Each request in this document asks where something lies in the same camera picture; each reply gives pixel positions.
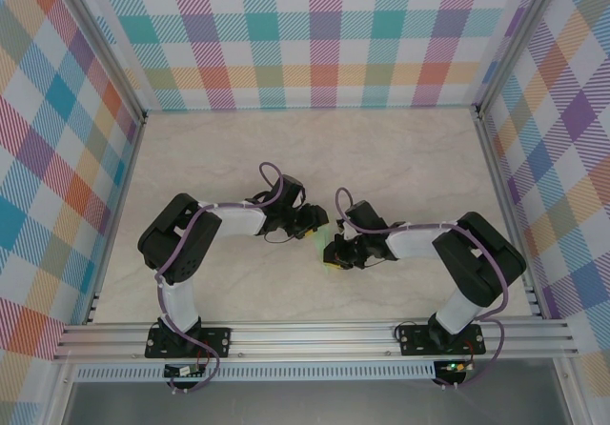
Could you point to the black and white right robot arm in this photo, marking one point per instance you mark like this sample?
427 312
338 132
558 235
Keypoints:
472 263

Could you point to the circuit board with green light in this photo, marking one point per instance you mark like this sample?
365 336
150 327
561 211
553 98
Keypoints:
455 367

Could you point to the aluminium frame post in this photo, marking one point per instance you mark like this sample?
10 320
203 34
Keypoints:
515 39
115 63

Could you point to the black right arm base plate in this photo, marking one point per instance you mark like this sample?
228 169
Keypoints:
414 341

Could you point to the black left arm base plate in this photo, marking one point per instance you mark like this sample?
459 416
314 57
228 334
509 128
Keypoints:
217 339

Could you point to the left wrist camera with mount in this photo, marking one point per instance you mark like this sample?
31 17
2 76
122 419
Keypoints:
304 204

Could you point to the aluminium mounting rail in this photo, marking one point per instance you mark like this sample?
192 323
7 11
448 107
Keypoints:
310 339

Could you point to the aluminium table side rail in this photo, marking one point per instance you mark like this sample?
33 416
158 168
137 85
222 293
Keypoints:
506 206

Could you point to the small black circuit board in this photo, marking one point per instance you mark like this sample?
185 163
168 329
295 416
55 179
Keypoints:
183 371

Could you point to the light green paper sheet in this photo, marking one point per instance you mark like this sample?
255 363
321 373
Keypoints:
320 244

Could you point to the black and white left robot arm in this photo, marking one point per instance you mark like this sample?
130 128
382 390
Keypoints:
181 301

